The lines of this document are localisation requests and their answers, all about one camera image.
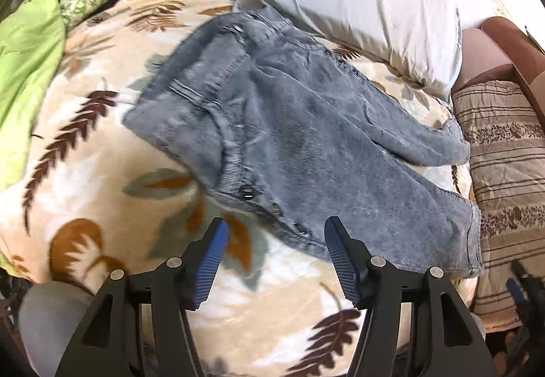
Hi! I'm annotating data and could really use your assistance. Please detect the grey acid-wash denim pants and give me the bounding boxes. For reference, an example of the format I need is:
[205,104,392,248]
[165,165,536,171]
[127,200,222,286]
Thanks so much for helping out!
[123,7,484,277]

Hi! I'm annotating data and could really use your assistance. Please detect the leaf-pattern cream blanket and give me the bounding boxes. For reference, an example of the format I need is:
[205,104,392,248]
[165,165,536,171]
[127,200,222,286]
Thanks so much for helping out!
[0,0,481,377]

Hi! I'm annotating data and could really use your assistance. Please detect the person's grey trouser leg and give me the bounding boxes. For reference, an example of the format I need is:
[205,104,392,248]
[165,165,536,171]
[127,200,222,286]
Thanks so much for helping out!
[18,281,93,376]

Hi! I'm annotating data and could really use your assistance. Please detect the striped floral beige cushion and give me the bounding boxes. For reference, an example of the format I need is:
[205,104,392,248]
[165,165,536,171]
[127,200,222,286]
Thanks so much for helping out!
[453,80,544,333]

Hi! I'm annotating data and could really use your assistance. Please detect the green patterned quilt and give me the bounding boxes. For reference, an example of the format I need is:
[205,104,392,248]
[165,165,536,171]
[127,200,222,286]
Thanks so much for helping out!
[1,0,110,188]

